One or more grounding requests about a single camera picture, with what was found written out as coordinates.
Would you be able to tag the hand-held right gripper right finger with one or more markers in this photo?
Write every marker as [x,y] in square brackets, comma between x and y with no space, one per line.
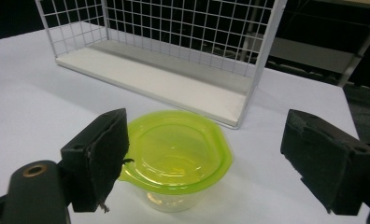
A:
[326,161]

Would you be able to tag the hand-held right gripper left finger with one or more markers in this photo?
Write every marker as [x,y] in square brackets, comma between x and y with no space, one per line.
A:
[96,161]

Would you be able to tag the clear container with green lid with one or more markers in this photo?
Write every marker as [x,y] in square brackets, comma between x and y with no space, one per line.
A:
[177,155]

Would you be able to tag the metal frame table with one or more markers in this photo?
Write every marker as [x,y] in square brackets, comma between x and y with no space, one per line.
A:
[323,46]

